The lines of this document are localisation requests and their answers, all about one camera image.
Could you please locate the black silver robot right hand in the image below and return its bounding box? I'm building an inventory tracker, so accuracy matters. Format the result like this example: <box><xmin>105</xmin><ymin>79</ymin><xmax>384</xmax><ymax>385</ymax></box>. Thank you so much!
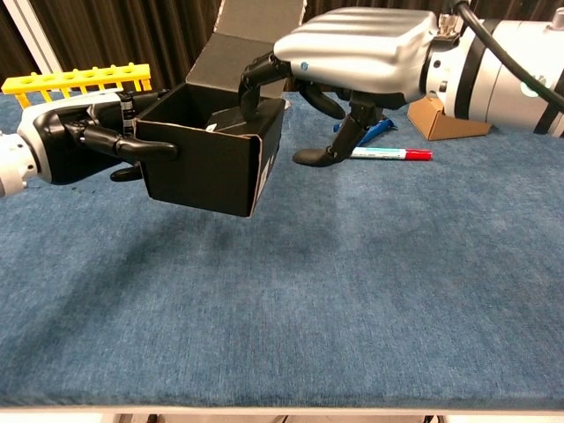
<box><xmin>237</xmin><ymin>7</ymin><xmax>440</xmax><ymax>167</ymax></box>

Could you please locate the black white robot left hand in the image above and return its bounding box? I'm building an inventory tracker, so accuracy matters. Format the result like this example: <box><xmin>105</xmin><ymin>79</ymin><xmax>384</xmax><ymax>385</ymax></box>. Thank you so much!
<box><xmin>17</xmin><ymin>89</ymin><xmax>180</xmax><ymax>186</ymax></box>

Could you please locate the black cardboard folding box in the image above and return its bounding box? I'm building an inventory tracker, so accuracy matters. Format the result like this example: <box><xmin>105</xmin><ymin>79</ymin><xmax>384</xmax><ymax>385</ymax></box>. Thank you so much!
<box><xmin>134</xmin><ymin>0</ymin><xmax>308</xmax><ymax>219</ymax></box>

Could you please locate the brown cardboard block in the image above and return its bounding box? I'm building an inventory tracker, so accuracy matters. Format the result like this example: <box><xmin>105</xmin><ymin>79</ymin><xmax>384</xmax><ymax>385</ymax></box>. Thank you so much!
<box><xmin>406</xmin><ymin>96</ymin><xmax>493</xmax><ymax>141</ymax></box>

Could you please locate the yellow test tube rack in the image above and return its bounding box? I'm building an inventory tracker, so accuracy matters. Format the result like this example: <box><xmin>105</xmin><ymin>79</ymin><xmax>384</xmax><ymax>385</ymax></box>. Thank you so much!
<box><xmin>0</xmin><ymin>63</ymin><xmax>153</xmax><ymax>109</ymax></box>

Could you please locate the white marker red cap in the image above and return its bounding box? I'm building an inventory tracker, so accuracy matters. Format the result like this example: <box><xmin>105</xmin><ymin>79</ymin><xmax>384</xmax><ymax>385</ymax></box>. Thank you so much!
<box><xmin>350</xmin><ymin>146</ymin><xmax>434</xmax><ymax>162</ymax></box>

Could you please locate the dark brown curtain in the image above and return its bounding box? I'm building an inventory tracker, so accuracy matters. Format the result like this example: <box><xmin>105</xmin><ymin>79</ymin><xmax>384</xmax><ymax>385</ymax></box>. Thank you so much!
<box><xmin>0</xmin><ymin>0</ymin><xmax>564</xmax><ymax>96</ymax></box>

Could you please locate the blue fabric table mat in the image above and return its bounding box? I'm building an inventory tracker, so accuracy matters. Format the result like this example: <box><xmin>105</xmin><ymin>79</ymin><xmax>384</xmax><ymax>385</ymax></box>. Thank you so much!
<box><xmin>0</xmin><ymin>90</ymin><xmax>564</xmax><ymax>409</ymax></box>

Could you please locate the white metal frame post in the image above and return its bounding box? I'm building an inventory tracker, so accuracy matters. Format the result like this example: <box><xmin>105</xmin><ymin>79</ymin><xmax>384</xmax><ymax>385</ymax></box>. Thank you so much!
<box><xmin>0</xmin><ymin>0</ymin><xmax>65</xmax><ymax>75</ymax></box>

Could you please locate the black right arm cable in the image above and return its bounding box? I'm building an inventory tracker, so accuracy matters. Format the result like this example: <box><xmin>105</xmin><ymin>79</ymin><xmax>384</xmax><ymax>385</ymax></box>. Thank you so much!
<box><xmin>444</xmin><ymin>0</ymin><xmax>564</xmax><ymax>107</ymax></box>

